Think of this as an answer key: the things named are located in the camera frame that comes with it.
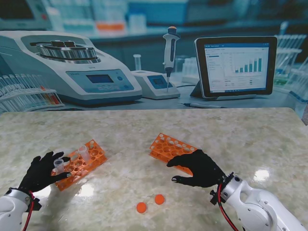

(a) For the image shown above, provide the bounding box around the orange test tube rack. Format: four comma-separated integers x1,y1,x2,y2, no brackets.
51,140,108,192
148,132,199,176

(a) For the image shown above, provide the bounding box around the printed laboratory backdrop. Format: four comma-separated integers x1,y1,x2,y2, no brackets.
0,0,308,126

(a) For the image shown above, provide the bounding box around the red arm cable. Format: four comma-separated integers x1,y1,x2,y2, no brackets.
218,184,238,231
21,191,34,231

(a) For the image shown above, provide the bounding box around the clear plastic test tube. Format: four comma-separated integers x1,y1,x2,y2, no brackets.
53,158,65,174
78,145,91,163

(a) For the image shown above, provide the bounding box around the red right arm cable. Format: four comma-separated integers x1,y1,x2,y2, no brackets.
218,184,238,231

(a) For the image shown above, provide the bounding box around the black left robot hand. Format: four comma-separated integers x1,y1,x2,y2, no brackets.
18,151,72,193

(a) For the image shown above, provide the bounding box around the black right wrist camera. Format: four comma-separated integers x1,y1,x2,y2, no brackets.
209,189,221,205

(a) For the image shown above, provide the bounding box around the red left arm cable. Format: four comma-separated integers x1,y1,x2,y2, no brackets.
21,191,34,231

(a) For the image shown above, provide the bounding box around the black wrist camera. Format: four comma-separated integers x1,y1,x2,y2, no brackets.
30,197,42,212
209,189,221,205

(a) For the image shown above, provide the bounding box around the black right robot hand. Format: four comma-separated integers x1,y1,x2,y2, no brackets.
166,149,228,189

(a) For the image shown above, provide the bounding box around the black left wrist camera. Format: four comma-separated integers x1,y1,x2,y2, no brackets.
30,197,42,212

